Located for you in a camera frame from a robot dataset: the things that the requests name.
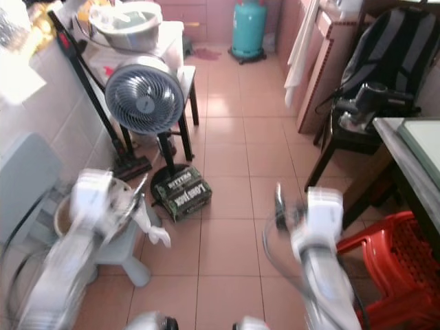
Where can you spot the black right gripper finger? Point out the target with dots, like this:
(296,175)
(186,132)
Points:
(279,205)
(141,191)

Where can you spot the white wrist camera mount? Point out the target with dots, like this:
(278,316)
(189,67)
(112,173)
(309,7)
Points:
(324,210)
(91,196)

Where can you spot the grey round standing fan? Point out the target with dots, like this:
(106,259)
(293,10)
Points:
(144,96)

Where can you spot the robot left leg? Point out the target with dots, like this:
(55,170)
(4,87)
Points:
(151,321)

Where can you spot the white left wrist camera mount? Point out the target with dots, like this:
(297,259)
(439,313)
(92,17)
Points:
(91,196)

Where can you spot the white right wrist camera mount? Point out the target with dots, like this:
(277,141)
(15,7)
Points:
(324,210)

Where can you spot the grey long table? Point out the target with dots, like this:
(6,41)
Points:
(402,168)

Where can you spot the robot right leg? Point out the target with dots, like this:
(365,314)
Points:
(251,323)

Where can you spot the grey handheld vacuum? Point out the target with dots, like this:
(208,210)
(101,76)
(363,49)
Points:
(371,102)

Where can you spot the round beige bucket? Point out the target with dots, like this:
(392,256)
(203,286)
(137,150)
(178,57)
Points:
(63,220)

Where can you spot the small white side table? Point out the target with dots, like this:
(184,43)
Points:
(173,48)

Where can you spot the dark printed cardboard box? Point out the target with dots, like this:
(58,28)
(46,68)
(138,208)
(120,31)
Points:
(183,194)

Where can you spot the dark wooden chair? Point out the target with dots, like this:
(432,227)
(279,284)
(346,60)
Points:
(330,141)

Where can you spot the black red stick vacuum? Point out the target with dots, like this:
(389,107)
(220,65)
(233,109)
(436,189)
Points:
(93,103)

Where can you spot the black backpack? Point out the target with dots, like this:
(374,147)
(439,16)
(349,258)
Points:
(395,51)

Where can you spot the teal gas cylinder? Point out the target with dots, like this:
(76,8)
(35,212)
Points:
(249,29)

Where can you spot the grey covered cooking pot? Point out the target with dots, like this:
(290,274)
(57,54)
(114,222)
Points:
(127,26)

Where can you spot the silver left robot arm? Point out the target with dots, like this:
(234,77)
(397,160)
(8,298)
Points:
(56,275)

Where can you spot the red plastic basket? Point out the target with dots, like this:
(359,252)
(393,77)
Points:
(395,268)

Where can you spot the robot leg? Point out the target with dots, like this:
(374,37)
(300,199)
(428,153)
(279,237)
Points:
(151,321)
(251,323)

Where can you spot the white plastic floor stand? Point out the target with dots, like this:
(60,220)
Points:
(127,265)

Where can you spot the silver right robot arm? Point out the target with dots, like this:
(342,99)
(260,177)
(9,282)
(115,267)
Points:
(326,282)

